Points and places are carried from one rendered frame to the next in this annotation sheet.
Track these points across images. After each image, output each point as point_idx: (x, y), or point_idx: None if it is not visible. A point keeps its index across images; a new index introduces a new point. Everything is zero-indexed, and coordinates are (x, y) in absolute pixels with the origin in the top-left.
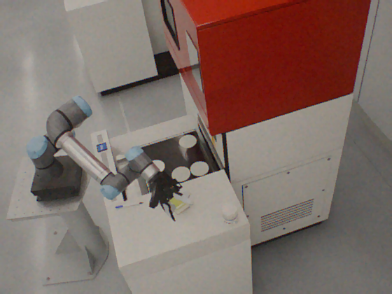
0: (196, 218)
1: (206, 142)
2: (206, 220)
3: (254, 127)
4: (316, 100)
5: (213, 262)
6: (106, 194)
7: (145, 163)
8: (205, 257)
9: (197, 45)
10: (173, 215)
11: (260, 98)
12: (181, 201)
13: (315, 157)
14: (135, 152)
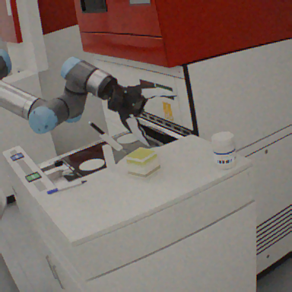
0: (175, 176)
1: (153, 138)
2: (191, 172)
3: (218, 60)
4: (271, 36)
5: (211, 250)
6: (39, 118)
7: (92, 68)
8: (200, 236)
9: None
10: (145, 137)
11: (217, 17)
12: (147, 153)
13: (288, 127)
14: (75, 59)
